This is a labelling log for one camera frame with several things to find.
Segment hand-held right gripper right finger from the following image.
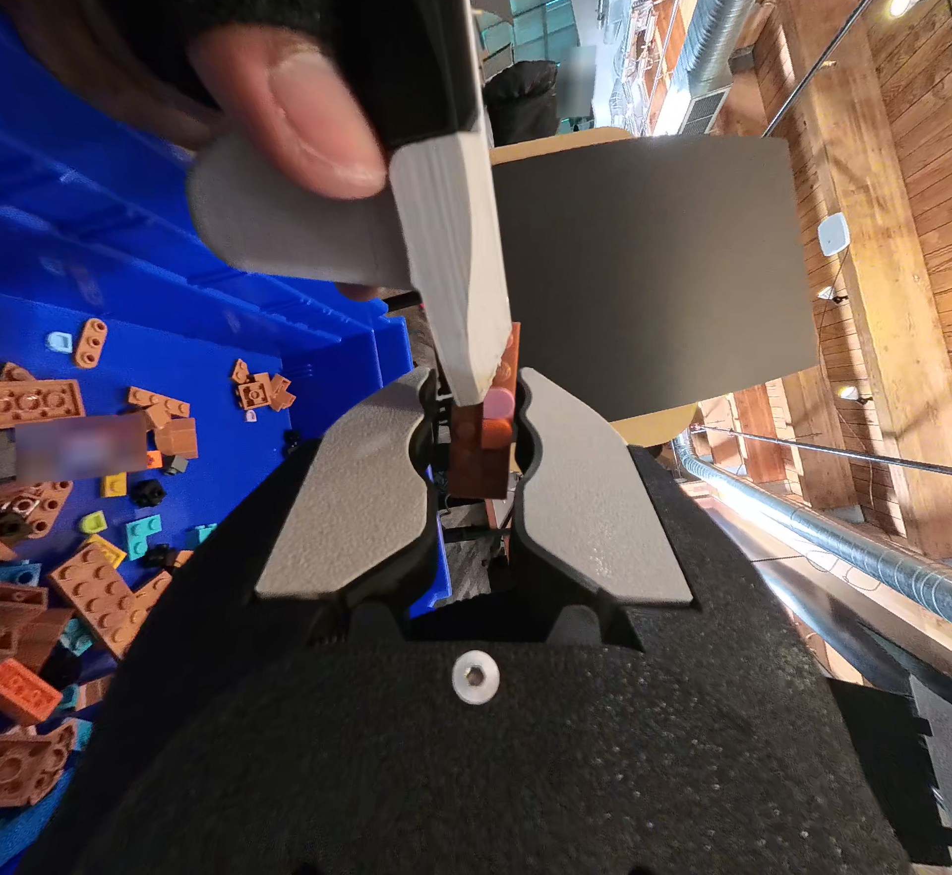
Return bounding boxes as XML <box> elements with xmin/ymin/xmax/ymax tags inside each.
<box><xmin>513</xmin><ymin>368</ymin><xmax>694</xmax><ymax>607</ymax></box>

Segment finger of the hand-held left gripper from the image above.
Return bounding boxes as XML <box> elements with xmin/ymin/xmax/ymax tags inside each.
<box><xmin>389</xmin><ymin>131</ymin><xmax>516</xmax><ymax>409</ymax></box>

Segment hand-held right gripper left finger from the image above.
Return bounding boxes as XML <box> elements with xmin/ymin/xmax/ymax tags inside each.
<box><xmin>254</xmin><ymin>368</ymin><xmax>440</xmax><ymax>602</ymax></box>

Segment brick chunk with coloured studs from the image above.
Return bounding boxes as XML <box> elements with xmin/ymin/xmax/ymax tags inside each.
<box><xmin>446</xmin><ymin>323</ymin><xmax>522</xmax><ymax>500</ymax></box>

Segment blue plastic bin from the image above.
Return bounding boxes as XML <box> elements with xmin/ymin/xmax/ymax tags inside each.
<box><xmin>0</xmin><ymin>12</ymin><xmax>447</xmax><ymax>875</ymax></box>

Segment person's left hand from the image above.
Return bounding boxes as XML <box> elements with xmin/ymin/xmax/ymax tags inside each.
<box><xmin>0</xmin><ymin>0</ymin><xmax>389</xmax><ymax>302</ymax></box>

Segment black office chair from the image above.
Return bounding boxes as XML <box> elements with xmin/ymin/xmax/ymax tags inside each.
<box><xmin>483</xmin><ymin>60</ymin><xmax>560</xmax><ymax>145</ymax></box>

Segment pile of loose toy bricks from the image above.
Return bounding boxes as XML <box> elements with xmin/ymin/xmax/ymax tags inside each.
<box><xmin>0</xmin><ymin>317</ymin><xmax>298</xmax><ymax>809</ymax></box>

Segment black stand bar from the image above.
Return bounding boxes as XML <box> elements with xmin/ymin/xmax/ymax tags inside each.
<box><xmin>829</xmin><ymin>674</ymin><xmax>952</xmax><ymax>865</ymax></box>

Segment silver air duct with grille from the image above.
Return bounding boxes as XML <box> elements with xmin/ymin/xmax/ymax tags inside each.
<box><xmin>654</xmin><ymin>0</ymin><xmax>793</xmax><ymax>139</ymax></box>

